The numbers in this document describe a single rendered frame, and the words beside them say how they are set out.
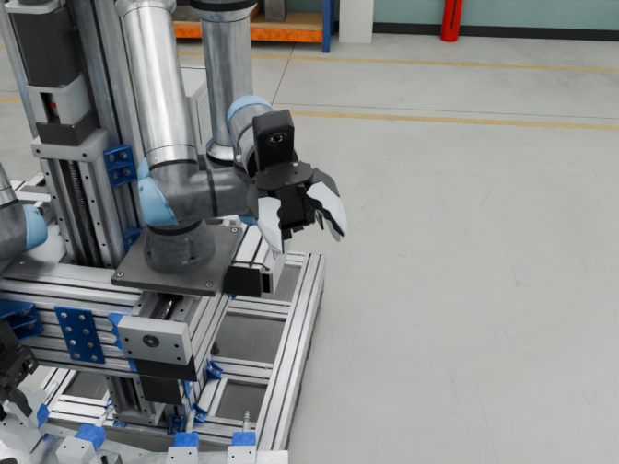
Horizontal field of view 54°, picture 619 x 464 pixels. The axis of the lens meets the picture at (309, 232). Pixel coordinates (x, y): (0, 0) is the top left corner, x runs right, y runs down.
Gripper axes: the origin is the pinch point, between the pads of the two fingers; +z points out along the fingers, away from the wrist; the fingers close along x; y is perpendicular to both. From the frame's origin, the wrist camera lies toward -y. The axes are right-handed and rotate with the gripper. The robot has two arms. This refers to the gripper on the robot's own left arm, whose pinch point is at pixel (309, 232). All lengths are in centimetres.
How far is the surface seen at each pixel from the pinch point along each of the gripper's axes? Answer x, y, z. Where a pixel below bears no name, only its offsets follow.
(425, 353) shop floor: -57, 155, -99
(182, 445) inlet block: 26, 56, -20
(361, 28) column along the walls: -162, 157, -463
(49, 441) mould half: 49, 50, -26
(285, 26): -93, 141, -466
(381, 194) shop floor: -84, 159, -216
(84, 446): 42, 49, -21
